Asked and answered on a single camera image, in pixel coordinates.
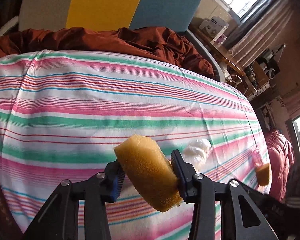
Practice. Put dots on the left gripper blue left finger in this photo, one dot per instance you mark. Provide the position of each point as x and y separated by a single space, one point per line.
113 182

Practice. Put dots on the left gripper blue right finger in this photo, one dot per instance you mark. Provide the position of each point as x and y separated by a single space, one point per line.
184 172

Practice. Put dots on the yellow sponge block front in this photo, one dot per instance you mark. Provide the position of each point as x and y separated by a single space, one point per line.
149 171

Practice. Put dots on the pink quilted bedding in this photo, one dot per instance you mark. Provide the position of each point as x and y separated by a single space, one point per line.
281 159

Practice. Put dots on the small yellow sponge far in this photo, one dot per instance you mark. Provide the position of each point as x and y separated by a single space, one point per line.
263 174

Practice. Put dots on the striped bed sheet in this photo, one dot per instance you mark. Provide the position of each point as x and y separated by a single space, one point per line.
63 112

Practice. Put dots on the wooden desk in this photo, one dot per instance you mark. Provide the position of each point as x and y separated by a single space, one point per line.
251 83

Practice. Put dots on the rust red blanket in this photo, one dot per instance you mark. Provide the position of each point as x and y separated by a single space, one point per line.
158 43

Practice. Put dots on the pink checked curtain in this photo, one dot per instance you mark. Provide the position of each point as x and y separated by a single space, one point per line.
262 34

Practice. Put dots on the white appliance box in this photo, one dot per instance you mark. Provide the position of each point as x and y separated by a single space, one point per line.
213 27

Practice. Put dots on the grey yellow blue headboard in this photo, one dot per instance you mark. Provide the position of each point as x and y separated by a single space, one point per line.
101 15

